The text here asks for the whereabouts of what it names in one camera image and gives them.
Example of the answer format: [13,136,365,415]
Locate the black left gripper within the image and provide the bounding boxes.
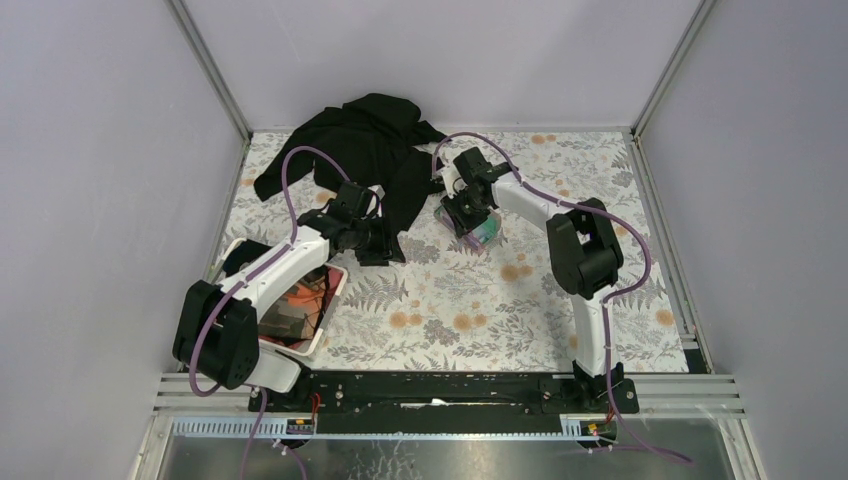
[349,212,406,267]

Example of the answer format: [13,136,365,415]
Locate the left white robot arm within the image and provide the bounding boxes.
[172,182,404,411]

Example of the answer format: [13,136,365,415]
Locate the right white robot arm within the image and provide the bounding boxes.
[440,148,624,412]

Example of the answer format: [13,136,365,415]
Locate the black garment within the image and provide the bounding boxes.
[254,93,446,233]

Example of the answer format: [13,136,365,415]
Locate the white basket with clothes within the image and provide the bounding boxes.
[208,237,350,360]

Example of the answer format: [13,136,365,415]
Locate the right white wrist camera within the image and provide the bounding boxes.
[441,166,467,198]

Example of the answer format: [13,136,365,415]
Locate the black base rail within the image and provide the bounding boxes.
[248,370,640,435]

